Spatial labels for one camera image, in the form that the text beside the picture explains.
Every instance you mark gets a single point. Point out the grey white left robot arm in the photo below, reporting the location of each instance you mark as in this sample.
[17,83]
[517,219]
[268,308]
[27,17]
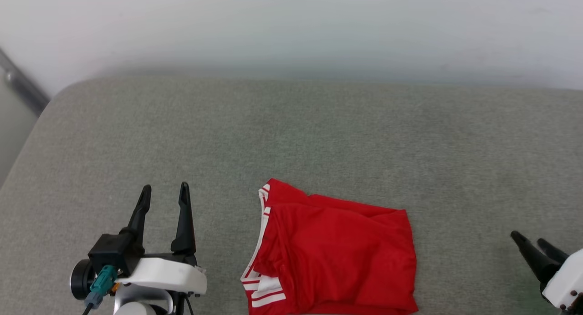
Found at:
[136,301]

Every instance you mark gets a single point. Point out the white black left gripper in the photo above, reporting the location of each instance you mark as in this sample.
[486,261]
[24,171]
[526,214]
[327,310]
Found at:
[168,274]

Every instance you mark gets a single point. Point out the red white striped garment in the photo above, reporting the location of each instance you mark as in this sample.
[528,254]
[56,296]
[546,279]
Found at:
[337,256]

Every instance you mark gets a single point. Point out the grey fabric sofa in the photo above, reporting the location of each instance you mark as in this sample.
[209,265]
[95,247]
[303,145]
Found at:
[319,137]

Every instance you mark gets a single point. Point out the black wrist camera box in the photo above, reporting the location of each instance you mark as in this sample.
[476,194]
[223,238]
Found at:
[111,251]

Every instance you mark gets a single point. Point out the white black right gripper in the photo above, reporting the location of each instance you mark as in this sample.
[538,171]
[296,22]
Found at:
[567,281]

